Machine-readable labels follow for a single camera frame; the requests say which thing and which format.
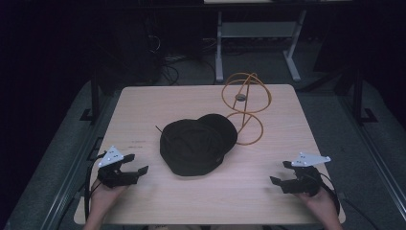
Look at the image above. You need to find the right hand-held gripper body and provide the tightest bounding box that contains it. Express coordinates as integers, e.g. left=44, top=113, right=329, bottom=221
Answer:
left=282, top=151, right=331, bottom=197

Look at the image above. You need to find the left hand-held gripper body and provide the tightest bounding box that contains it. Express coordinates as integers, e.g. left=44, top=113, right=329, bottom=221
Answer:
left=97, top=146, right=139, bottom=189

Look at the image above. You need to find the black cap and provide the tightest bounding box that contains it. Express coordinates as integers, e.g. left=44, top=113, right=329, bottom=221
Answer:
left=155, top=113, right=239, bottom=177

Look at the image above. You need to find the orange wire hat stand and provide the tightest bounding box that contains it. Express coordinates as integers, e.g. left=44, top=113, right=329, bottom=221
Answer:
left=221, top=72, right=273, bottom=147

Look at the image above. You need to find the person's right hand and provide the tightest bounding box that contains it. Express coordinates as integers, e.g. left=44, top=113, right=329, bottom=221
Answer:
left=294, top=188, right=336, bottom=220

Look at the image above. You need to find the person's left hand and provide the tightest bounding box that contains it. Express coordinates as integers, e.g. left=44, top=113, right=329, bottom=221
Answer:
left=90, top=178, right=129, bottom=212

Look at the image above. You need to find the right hand-held gripper cable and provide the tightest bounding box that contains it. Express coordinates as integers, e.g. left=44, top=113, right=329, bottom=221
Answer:
left=318, top=172, right=342, bottom=216

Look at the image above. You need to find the hand-held gripper cable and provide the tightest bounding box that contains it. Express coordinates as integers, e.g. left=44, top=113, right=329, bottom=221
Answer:
left=83, top=152, right=107, bottom=222
left=318, top=172, right=342, bottom=216

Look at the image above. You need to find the left hand-held gripper cable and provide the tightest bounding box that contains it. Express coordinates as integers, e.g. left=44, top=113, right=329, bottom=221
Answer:
left=83, top=152, right=107, bottom=222

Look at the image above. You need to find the black metal post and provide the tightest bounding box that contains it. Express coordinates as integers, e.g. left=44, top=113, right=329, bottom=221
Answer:
left=351, top=68, right=379, bottom=127
left=79, top=71, right=102, bottom=124

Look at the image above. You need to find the bundle of floor cables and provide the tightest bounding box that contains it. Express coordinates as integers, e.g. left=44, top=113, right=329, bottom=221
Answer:
left=158, top=53, right=218, bottom=86

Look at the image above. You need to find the white metal table frame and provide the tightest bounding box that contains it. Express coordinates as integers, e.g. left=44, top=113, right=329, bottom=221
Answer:
left=214, top=9, right=308, bottom=84

